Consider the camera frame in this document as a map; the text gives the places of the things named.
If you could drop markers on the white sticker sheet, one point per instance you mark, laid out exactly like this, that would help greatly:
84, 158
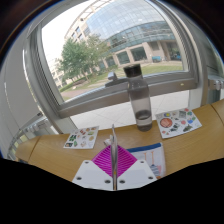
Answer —
178, 122
82, 137

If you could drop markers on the grey window frame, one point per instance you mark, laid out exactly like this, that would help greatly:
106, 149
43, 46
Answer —
110, 96

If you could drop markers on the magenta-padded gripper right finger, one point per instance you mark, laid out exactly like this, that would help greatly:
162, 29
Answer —
131, 170

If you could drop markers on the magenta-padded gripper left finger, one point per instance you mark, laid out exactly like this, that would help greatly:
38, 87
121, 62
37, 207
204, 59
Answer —
100, 170

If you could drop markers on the clear grey drink bottle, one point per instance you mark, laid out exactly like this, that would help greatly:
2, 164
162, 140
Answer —
140, 100

